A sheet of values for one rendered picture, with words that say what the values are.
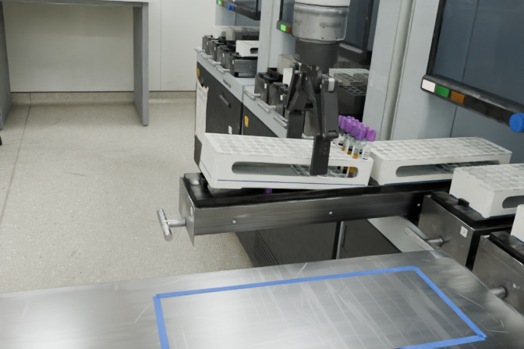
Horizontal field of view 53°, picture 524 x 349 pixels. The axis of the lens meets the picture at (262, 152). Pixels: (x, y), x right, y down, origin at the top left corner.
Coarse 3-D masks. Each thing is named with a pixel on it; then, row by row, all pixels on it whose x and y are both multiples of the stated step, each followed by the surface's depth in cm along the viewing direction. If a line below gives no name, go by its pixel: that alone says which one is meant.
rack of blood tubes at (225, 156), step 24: (216, 144) 88; (240, 144) 92; (264, 144) 93; (288, 144) 96; (312, 144) 98; (216, 168) 85; (240, 168) 96; (264, 168) 98; (288, 168) 100; (336, 168) 99; (360, 168) 94
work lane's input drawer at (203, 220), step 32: (192, 192) 89; (224, 192) 92; (256, 192) 93; (288, 192) 91; (320, 192) 93; (352, 192) 95; (384, 192) 97; (416, 192) 98; (160, 224) 92; (192, 224) 87; (224, 224) 88; (256, 224) 90; (288, 224) 92
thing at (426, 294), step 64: (384, 256) 72; (448, 256) 74; (0, 320) 55; (64, 320) 55; (128, 320) 56; (192, 320) 57; (256, 320) 58; (320, 320) 58; (384, 320) 59; (448, 320) 60; (512, 320) 61
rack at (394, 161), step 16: (384, 144) 104; (400, 144) 105; (416, 144) 106; (432, 144) 107; (448, 144) 108; (464, 144) 108; (480, 144) 109; (384, 160) 96; (400, 160) 97; (416, 160) 98; (432, 160) 99; (448, 160) 100; (464, 160) 102; (480, 160) 103; (496, 160) 109; (384, 176) 97; (400, 176) 104; (416, 176) 99; (432, 176) 101; (448, 176) 102
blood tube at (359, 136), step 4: (360, 128) 94; (356, 132) 94; (360, 132) 93; (364, 132) 93; (356, 136) 94; (360, 136) 93; (356, 140) 94; (360, 140) 94; (356, 144) 94; (360, 144) 94; (356, 148) 94; (352, 152) 94; (356, 152) 94; (352, 156) 94; (356, 156) 94; (348, 168) 95; (352, 168) 95; (348, 172) 95; (352, 172) 95; (348, 176) 95; (352, 176) 96
